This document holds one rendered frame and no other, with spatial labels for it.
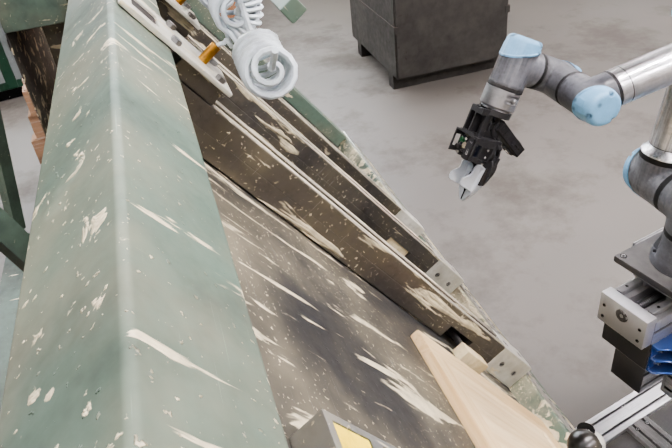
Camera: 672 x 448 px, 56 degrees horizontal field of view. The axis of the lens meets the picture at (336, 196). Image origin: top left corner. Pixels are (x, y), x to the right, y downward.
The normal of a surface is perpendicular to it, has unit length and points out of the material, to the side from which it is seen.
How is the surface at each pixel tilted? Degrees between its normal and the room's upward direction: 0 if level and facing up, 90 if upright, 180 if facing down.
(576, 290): 0
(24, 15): 90
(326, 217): 90
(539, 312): 0
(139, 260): 54
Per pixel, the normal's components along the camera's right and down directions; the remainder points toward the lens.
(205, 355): 0.71, -0.69
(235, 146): 0.30, 0.50
